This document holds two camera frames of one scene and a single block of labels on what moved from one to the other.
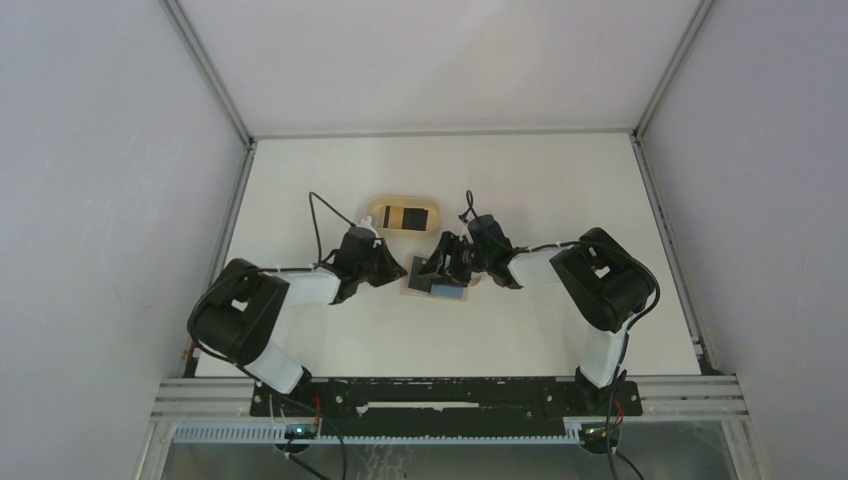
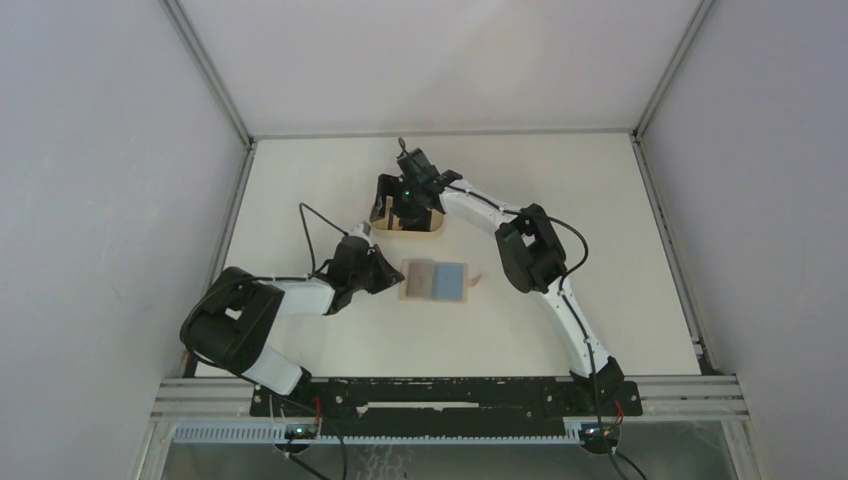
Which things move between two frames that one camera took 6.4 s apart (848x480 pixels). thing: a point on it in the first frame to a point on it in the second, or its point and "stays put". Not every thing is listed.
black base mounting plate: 443,403 stays put
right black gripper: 451,245 to 391,186
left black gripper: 391,271 stays put
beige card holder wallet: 426,285 stays put
